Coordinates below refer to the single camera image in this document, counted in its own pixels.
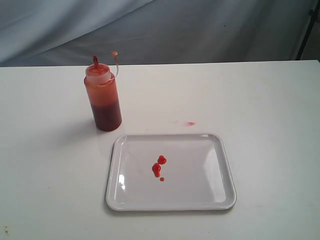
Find black backdrop stand pole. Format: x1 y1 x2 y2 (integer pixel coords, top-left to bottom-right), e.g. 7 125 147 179
295 0 320 61

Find white backdrop cloth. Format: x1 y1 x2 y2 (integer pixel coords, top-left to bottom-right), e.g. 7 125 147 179
0 0 315 67

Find red sauce blob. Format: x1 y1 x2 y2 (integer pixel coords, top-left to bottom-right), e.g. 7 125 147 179
151 155 167 182

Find white rectangular tray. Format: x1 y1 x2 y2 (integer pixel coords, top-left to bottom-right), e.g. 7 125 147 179
105 133 237 212

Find red sauce squeeze bottle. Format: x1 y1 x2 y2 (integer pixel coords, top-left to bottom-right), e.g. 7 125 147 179
84 51 122 132

